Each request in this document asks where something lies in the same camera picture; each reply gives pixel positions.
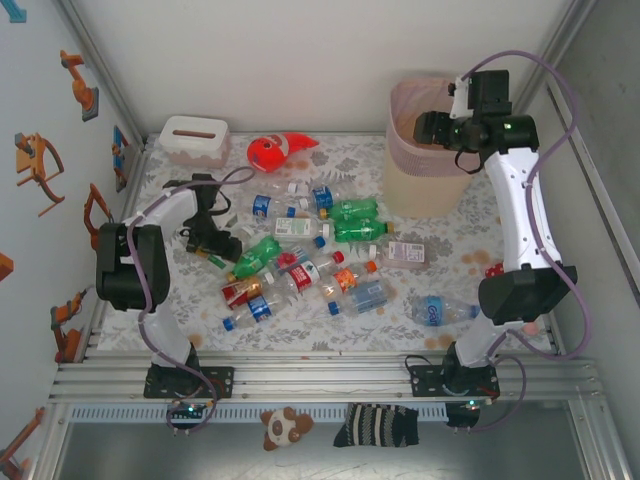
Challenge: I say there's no green bottle yellow cap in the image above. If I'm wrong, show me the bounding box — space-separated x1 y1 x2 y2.
332 219 396 245
319 197 381 222
225 234 284 283

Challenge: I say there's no red label cola bottle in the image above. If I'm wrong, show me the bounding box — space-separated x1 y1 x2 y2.
221 276 276 307

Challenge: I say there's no blue label cola bottle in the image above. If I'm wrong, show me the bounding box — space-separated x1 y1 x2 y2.
251 192 297 224

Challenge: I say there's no red label bottle blue cap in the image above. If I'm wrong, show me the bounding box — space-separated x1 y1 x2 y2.
273 234 326 274

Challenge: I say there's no white green label bottle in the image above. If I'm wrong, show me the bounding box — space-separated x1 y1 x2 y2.
272 216 334 240

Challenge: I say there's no blue label bottle white cap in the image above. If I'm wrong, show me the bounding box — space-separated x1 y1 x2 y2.
298 182 359 214

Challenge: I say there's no orange label bottle orange cap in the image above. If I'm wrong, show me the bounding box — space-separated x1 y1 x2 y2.
319 259 379 301

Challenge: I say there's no pink label square bottle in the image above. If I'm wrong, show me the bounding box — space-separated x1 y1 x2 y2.
368 239 432 273

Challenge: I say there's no pale blue label water bottle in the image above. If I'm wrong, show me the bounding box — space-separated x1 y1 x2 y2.
327 278 399 318

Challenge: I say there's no beige mesh bin pink liner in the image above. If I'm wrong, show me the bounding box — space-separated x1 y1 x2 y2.
383 77 476 219

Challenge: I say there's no white pink tissue box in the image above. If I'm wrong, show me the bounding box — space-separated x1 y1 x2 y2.
158 114 232 166

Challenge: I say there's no floral tablecloth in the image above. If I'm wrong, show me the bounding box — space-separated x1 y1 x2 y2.
97 130 554 354

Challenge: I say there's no pink plush toy red hat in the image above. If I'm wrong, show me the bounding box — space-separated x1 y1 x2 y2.
485 263 541 336

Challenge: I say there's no Ganten water bottle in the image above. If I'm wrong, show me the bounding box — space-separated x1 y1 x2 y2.
410 293 482 327

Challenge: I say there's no brown white panda plush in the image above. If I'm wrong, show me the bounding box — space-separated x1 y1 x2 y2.
259 405 315 453

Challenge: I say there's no black white striped sock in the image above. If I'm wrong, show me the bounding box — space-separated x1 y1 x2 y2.
333 402 421 449

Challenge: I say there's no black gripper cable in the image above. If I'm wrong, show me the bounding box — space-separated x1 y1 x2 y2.
453 147 486 175

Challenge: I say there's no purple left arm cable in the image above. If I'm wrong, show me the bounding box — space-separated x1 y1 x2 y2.
124 166 259 436

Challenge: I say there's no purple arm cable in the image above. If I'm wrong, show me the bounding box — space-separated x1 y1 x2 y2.
124 166 259 436
444 49 591 434

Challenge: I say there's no blue orange wall sticker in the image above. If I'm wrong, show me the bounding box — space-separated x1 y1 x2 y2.
112 124 132 194

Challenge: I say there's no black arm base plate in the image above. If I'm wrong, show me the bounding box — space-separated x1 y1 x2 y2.
143 366 236 400
409 363 501 400

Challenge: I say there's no aluminium profile frame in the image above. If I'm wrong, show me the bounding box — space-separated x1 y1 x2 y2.
29 0 631 480

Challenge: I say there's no white slotted cable duct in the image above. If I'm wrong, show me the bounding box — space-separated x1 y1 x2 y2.
72 403 449 422

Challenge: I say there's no orange claw wall sticker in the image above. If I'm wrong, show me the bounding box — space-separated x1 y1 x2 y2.
13 132 66 217

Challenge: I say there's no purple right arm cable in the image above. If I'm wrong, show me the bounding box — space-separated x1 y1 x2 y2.
444 49 591 434

